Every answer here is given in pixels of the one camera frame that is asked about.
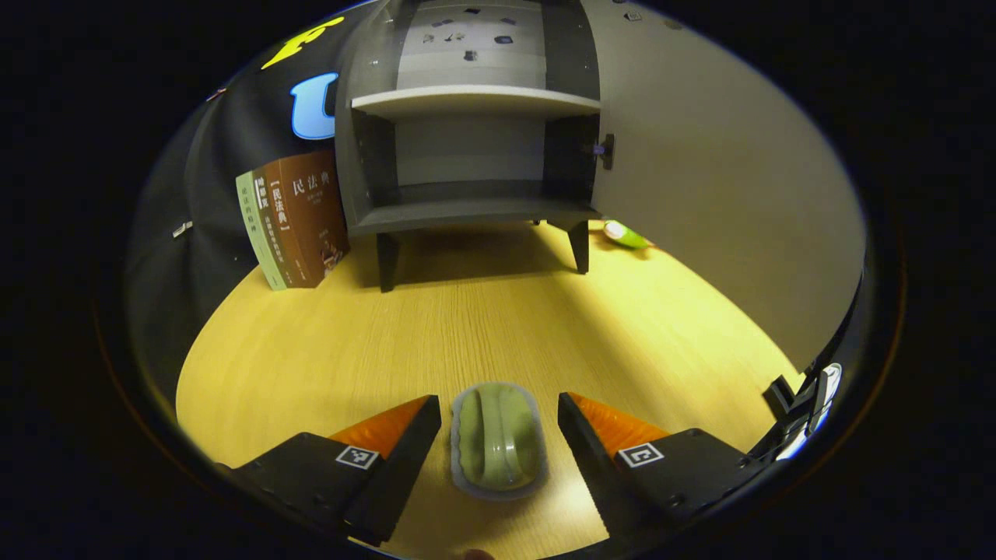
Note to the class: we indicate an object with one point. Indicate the dark grey cabinet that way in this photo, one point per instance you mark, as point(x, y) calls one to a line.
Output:
point(467, 210)

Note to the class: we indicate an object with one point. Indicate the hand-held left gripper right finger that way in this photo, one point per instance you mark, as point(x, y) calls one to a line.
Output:
point(595, 474)

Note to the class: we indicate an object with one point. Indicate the green and white toy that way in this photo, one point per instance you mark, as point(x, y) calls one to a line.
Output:
point(626, 235)

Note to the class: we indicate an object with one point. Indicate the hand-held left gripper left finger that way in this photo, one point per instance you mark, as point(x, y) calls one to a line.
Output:
point(401, 474)

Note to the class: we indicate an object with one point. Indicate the dark brown book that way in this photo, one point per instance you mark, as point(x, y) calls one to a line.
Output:
point(280, 225)

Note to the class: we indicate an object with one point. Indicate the white clip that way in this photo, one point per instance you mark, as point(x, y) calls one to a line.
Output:
point(183, 229)

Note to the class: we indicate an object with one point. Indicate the red clip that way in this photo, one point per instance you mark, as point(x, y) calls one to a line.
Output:
point(216, 94)

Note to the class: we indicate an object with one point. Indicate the green hardcover book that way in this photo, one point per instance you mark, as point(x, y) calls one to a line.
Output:
point(261, 233)

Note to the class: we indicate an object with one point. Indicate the reddish brown book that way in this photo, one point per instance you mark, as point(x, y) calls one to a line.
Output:
point(319, 210)

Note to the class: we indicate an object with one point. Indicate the beige cabinet door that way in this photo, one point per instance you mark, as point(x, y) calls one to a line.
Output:
point(716, 202)

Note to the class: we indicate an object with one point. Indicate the black backdrop cloth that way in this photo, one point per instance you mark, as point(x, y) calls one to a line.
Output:
point(202, 179)

